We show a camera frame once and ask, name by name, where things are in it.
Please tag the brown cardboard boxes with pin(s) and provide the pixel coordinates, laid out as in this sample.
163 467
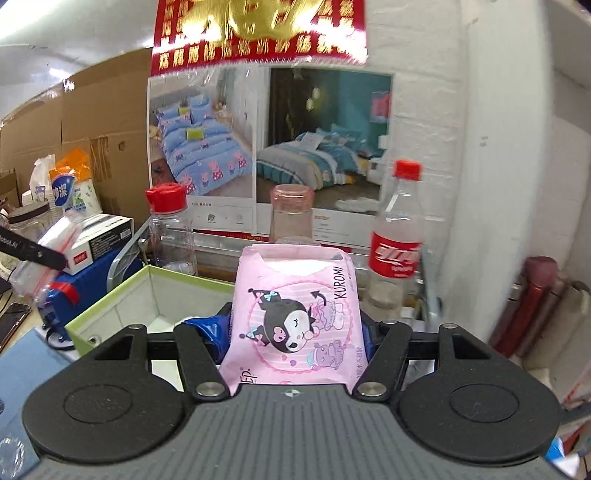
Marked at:
106 115

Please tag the blue and white tissue pack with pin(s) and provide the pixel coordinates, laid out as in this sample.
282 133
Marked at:
69 194

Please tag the clear jar with red cap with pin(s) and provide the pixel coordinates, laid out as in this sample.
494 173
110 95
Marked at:
170 230

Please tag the bedding wall poster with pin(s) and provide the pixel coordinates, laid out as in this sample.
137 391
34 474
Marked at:
318 138

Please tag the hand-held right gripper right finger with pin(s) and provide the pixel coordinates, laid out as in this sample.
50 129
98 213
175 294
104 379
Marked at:
388 351

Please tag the clear container with dark lid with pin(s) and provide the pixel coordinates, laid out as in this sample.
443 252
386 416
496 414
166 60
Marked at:
27 221

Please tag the beige cardboard tube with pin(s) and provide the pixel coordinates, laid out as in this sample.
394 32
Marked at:
563 323

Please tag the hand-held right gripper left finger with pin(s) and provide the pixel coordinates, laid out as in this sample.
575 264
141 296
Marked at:
210 333

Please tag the red label soda bottle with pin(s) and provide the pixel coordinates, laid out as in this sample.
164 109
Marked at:
397 258

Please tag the green cardboard box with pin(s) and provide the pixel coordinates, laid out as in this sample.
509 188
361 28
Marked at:
115 304

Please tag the orange plastic bag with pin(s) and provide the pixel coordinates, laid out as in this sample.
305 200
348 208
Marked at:
74 161

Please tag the red and gold banner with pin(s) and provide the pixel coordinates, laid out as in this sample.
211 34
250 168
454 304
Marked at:
258 32

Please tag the blue box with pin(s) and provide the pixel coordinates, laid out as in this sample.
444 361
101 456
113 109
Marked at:
92 281

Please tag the clear plastic zip bag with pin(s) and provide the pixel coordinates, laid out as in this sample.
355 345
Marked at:
51 235

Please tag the pink cartoon tissue pack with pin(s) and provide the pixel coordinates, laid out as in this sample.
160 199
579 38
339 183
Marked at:
295 323

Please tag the clear jar pink lid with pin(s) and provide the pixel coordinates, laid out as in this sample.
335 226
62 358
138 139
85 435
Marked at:
293 217

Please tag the black and white box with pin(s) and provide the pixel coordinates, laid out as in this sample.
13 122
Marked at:
106 240

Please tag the black smartphone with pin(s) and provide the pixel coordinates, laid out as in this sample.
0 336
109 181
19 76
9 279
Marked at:
13 323

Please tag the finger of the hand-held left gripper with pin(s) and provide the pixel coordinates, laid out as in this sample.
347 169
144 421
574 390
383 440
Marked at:
32 251

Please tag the blue book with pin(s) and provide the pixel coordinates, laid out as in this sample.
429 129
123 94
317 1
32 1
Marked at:
27 369

